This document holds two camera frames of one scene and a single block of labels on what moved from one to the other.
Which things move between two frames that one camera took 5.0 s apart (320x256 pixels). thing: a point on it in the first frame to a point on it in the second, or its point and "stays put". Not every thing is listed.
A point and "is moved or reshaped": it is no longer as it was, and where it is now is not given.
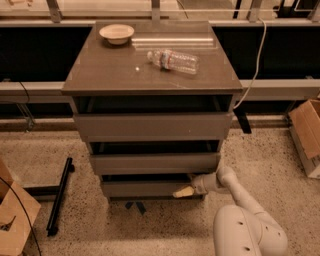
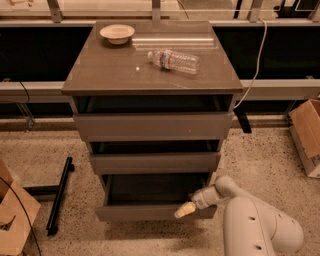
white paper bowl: x=117 y=34 stays put
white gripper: x=200 y=184 to x=201 y=198
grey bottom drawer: x=143 y=189 is moved or reshaped
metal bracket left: x=26 y=113 stays put
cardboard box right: x=305 y=129 stays put
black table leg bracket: x=243 y=119 stays put
